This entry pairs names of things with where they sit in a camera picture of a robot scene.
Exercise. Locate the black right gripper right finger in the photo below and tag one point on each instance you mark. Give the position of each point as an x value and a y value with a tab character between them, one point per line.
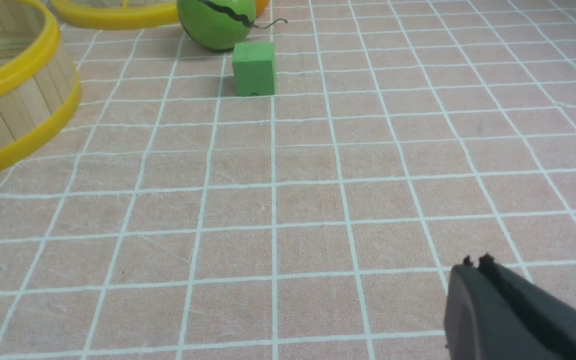
547	318

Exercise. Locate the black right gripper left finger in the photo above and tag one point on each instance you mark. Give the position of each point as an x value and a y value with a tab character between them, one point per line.
487	318

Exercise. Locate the yellow woven steamer lid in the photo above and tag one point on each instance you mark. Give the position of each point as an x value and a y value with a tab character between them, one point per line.
117	15

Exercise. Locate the yellow rimmed bamboo steamer tray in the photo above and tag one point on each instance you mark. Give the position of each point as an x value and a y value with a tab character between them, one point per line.
40	89

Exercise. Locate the pink checkered tablecloth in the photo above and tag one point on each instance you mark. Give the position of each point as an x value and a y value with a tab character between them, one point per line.
172	219

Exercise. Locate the green foam cube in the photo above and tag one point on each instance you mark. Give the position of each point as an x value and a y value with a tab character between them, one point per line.
254	70

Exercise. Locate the orange yellow toy pear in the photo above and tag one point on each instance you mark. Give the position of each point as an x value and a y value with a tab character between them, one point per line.
261	6

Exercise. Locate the green toy watermelon ball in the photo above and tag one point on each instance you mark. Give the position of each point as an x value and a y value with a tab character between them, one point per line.
219	25

